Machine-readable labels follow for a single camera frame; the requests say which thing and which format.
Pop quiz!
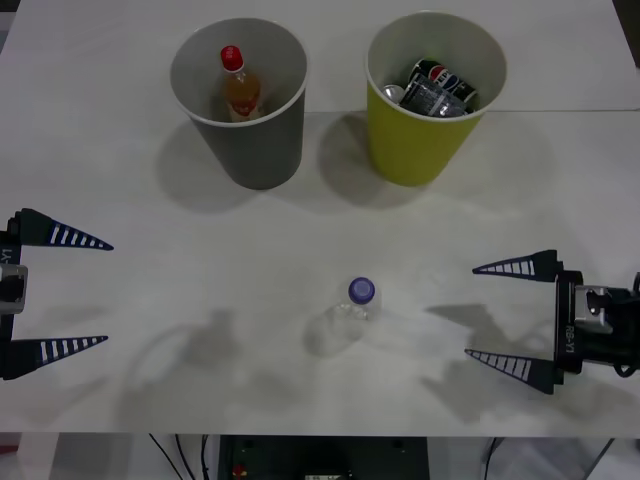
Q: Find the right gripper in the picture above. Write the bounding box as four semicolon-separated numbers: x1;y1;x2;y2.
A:
464;249;585;397

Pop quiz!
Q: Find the black robot torso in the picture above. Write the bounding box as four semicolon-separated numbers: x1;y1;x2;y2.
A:
218;434;431;480

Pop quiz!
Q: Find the black can with silver print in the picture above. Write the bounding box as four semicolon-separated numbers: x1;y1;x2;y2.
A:
382;72;471;119

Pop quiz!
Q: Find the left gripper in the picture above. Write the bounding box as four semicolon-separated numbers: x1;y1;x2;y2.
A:
0;207;115;382

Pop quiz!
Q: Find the black can with red-blue logo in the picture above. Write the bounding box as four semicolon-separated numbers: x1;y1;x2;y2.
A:
410;58;480;112

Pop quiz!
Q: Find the yellow-green plastic waste bin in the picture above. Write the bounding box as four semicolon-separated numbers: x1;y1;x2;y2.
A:
363;10;509;189

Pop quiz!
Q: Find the orange bottle with red cap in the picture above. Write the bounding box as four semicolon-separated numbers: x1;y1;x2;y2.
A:
219;45;263;124

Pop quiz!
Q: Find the grey plastic waste bin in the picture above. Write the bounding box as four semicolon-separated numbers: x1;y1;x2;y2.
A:
168;18;309;191

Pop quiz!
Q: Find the clear bottle with purple cap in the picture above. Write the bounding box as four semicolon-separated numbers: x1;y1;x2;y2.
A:
304;277;384;357

